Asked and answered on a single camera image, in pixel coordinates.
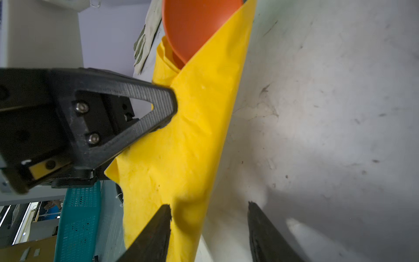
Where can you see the yellow paper napkin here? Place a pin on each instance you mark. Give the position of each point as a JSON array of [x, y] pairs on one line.
[[177, 165]]

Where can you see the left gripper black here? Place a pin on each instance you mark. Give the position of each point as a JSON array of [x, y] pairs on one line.
[[58, 125]]

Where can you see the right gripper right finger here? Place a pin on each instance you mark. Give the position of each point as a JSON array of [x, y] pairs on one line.
[[266, 242]]

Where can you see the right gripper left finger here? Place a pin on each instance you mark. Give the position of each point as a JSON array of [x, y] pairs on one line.
[[152, 243]]

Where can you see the orange plastic spoon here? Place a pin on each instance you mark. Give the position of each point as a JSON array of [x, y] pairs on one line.
[[190, 24]]

